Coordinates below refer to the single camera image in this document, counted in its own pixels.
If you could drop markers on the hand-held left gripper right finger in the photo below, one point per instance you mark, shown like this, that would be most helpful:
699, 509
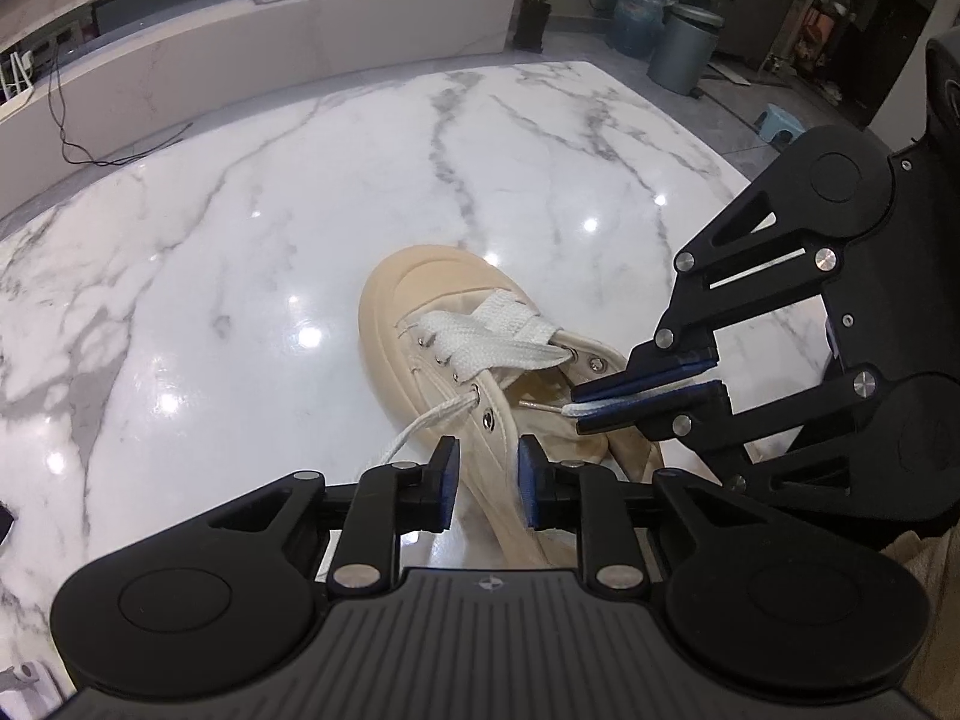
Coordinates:
529, 484

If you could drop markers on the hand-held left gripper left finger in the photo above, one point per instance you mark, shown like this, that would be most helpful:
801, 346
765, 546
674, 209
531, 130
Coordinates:
450, 484

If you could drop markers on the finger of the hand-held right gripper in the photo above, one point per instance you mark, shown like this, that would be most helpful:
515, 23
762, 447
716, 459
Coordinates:
660, 375
637, 409

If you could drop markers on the white shoelace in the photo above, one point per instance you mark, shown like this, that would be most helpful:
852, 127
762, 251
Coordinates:
487, 330

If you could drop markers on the beige canvas shoe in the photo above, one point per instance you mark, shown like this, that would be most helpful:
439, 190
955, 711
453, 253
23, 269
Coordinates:
420, 292

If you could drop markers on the green stool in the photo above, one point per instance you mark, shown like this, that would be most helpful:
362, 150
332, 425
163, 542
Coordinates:
780, 120

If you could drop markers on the grey trash bin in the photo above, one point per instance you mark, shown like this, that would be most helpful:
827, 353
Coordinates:
679, 52

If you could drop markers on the blue water jug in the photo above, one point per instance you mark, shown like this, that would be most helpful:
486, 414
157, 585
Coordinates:
637, 15

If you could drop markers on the white router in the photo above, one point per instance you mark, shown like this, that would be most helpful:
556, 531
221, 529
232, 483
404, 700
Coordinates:
15, 101

